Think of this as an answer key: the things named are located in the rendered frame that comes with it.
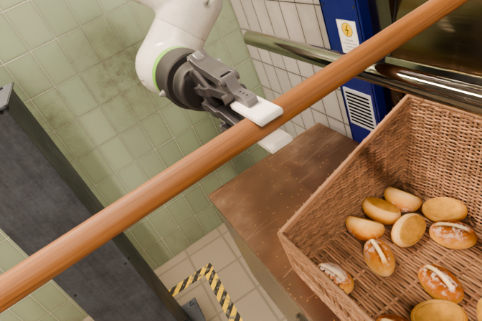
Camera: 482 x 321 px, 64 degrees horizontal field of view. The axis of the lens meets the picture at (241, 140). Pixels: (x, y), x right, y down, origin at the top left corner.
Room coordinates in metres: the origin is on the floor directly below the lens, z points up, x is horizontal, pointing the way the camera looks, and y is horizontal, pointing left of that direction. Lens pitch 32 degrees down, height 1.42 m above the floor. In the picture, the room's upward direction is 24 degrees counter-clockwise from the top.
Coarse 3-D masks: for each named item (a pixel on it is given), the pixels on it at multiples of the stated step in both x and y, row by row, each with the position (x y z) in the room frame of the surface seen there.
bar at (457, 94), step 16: (256, 32) 0.74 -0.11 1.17; (272, 48) 0.66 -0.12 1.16; (288, 48) 0.62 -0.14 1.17; (304, 48) 0.58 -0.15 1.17; (320, 48) 0.55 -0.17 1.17; (320, 64) 0.53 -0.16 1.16; (384, 64) 0.42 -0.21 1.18; (368, 80) 0.44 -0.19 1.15; (384, 80) 0.41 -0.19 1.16; (400, 80) 0.39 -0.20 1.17; (416, 80) 0.37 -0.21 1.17; (432, 80) 0.35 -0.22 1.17; (448, 80) 0.34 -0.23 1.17; (416, 96) 0.37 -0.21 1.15; (432, 96) 0.34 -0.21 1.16; (448, 96) 0.32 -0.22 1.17; (464, 96) 0.31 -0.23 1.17; (480, 96) 0.29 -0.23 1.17; (480, 112) 0.29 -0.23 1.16
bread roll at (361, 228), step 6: (348, 216) 0.70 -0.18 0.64; (354, 216) 0.68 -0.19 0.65; (348, 222) 0.68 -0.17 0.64; (354, 222) 0.66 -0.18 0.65; (360, 222) 0.66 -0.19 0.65; (366, 222) 0.65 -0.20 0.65; (372, 222) 0.64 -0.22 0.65; (378, 222) 0.64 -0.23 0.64; (348, 228) 0.67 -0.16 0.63; (354, 228) 0.66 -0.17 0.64; (360, 228) 0.65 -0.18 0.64; (366, 228) 0.64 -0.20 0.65; (372, 228) 0.63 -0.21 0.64; (378, 228) 0.63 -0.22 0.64; (354, 234) 0.65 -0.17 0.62; (360, 234) 0.64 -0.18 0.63; (366, 234) 0.63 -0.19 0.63; (372, 234) 0.63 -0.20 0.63; (378, 234) 0.62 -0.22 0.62; (366, 240) 0.63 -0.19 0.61
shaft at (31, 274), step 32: (448, 0) 0.46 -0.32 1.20; (384, 32) 0.44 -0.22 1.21; (416, 32) 0.44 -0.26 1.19; (352, 64) 0.41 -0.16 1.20; (288, 96) 0.39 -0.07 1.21; (320, 96) 0.39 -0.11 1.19; (256, 128) 0.36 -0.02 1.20; (192, 160) 0.34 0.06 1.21; (224, 160) 0.35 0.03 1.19; (160, 192) 0.32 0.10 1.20; (96, 224) 0.31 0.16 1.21; (128, 224) 0.31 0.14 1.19; (32, 256) 0.30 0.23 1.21; (64, 256) 0.29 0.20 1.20; (0, 288) 0.28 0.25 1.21; (32, 288) 0.28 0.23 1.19
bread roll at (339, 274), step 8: (320, 264) 0.60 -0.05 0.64; (328, 264) 0.59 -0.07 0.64; (336, 264) 0.59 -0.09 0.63; (328, 272) 0.57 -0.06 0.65; (336, 272) 0.56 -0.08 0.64; (344, 272) 0.56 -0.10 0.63; (336, 280) 0.54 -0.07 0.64; (344, 280) 0.54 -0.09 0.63; (352, 280) 0.54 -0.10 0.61; (344, 288) 0.53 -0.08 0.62; (352, 288) 0.53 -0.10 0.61
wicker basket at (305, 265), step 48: (384, 144) 0.76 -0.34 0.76; (432, 144) 0.71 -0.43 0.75; (480, 144) 0.60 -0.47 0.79; (336, 192) 0.72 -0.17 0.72; (432, 192) 0.68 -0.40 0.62; (480, 192) 0.57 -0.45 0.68; (288, 240) 0.62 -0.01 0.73; (336, 240) 0.69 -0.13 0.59; (384, 240) 0.63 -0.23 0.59; (432, 240) 0.57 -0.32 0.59; (480, 240) 0.52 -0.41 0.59; (336, 288) 0.46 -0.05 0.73; (384, 288) 0.51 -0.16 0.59
